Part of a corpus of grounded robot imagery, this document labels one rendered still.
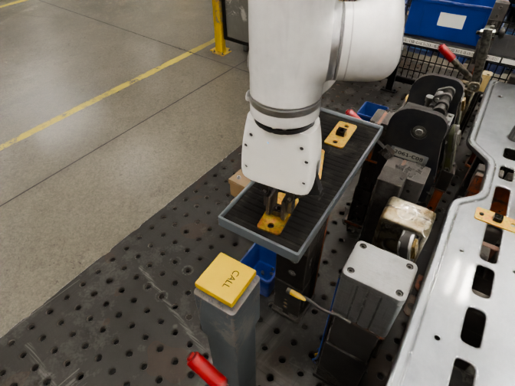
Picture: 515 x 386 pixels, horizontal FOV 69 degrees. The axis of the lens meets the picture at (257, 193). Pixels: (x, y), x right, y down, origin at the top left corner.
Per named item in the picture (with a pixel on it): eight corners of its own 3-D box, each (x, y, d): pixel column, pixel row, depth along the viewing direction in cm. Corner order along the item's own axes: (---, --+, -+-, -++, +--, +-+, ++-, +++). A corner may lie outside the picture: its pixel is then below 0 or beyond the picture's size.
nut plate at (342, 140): (342, 149, 70) (342, 144, 69) (323, 143, 71) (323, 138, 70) (357, 126, 75) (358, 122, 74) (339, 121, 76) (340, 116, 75)
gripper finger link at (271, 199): (250, 178, 53) (250, 210, 58) (270, 184, 52) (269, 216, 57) (259, 165, 56) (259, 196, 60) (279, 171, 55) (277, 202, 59)
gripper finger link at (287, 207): (281, 188, 52) (280, 220, 57) (303, 194, 51) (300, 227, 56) (290, 174, 54) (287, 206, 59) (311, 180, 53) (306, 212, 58)
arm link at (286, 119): (233, 99, 42) (234, 122, 44) (307, 118, 40) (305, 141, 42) (264, 68, 48) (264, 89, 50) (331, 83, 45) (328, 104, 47)
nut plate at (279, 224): (279, 236, 55) (279, 230, 54) (255, 227, 56) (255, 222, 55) (299, 199, 60) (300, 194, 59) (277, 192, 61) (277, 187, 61)
